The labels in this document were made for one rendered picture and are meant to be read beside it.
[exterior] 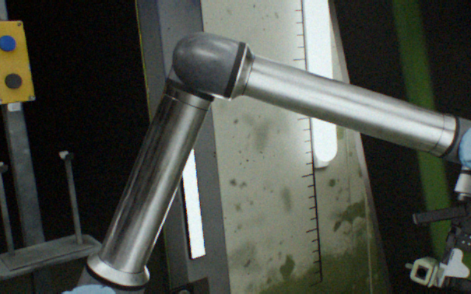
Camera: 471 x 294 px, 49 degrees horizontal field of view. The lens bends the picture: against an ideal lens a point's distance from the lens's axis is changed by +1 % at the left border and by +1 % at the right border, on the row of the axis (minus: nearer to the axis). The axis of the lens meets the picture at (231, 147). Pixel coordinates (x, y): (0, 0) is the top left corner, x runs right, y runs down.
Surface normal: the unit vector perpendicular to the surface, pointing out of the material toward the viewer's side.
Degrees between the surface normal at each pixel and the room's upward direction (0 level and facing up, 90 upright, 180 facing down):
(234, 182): 90
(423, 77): 102
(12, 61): 90
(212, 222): 90
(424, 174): 90
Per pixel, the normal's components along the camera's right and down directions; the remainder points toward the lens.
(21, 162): 0.56, 0.08
